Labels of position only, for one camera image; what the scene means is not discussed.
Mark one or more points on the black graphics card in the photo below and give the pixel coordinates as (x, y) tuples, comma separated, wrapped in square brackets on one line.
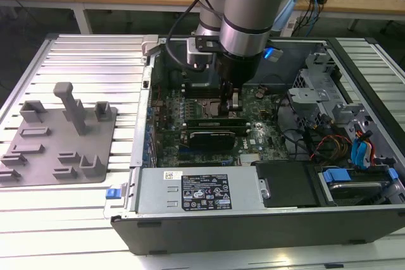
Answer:
[(212, 140)]

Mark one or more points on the black plastic shroud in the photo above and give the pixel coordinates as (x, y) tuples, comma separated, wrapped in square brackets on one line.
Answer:
[(284, 184)]

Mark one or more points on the silver CPU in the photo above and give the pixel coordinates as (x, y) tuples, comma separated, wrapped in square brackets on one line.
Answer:
[(215, 109)]

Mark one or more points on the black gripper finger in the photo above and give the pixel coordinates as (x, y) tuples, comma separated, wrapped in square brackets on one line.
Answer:
[(226, 99), (238, 100)]

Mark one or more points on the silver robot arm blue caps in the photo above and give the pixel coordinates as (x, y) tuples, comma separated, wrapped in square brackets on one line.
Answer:
[(246, 14)]

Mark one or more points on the green motherboard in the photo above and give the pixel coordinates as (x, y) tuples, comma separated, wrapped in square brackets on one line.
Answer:
[(171, 143)]

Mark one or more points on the silver chipset heatsink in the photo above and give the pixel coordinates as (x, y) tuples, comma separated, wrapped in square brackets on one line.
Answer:
[(250, 159)]

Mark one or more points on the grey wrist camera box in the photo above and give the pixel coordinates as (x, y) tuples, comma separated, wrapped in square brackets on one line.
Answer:
[(197, 56)]

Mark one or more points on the grey power supply unit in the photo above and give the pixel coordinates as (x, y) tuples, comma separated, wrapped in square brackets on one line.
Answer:
[(155, 191)]

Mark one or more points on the grey parts rack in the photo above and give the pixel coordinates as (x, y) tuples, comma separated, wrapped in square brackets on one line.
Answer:
[(47, 172)]

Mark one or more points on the black power supply label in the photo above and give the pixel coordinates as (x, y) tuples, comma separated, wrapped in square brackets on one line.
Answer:
[(205, 192)]

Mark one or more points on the blue case latch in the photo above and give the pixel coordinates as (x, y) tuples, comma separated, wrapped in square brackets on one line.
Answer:
[(113, 194)]

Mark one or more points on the black open PC case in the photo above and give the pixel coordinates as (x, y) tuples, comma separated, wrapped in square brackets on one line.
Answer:
[(253, 235)]

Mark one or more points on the grey metal drive cage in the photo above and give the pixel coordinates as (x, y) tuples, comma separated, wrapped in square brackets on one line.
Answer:
[(308, 94)]

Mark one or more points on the round coin battery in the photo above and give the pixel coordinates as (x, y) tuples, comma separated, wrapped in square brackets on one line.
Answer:
[(260, 94)]

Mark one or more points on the hard disk in blue carrier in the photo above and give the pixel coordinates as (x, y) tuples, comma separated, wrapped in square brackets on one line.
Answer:
[(335, 176)]

